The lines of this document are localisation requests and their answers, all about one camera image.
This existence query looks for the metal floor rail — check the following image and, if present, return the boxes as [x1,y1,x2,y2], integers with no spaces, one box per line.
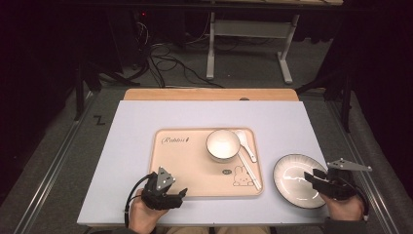
[327,100,401,234]
[13,92,98,234]

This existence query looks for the white metal desk frame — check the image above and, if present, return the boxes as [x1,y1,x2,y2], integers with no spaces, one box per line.
[206,12,300,85]

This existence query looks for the person's right hand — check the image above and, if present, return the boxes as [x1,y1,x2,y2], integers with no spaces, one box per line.
[319,193,365,221]

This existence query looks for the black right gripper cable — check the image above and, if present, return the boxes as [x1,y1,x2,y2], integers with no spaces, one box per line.
[337,175,370,218]

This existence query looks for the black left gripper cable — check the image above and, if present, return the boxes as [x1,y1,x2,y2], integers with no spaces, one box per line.
[124,173,157,228]

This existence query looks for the white bowl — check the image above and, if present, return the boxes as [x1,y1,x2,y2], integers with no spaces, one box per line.
[206,129,242,164]

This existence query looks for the wooden table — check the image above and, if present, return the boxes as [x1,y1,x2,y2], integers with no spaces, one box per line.
[123,88,300,101]

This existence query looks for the white chopstick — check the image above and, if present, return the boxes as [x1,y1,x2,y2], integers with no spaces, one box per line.
[237,151,261,192]
[239,150,263,191]

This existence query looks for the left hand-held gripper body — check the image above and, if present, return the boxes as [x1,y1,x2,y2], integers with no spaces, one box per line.
[140,166,176,211]

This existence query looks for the beige rabbit print tray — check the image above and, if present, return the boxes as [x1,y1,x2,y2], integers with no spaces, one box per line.
[148,127,265,198]

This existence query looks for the black floor cables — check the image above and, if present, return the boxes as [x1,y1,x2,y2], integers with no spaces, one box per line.
[130,19,226,90]

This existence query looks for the white ceramic spoon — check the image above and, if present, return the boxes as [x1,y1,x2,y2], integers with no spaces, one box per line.
[234,130,258,164]

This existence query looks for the person's left hand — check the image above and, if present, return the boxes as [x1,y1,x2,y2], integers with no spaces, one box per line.
[129,194,167,234]

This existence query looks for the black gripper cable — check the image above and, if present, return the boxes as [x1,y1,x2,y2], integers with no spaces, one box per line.
[337,175,370,218]
[124,173,157,228]

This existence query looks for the black metal stand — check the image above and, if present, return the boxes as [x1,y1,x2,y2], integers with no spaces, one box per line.
[295,69,355,134]
[73,58,141,122]

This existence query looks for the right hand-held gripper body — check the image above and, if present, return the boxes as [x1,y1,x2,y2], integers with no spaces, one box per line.
[319,158,373,201]

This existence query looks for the white ribbed plate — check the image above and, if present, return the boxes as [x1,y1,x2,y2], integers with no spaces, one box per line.
[272,153,327,210]

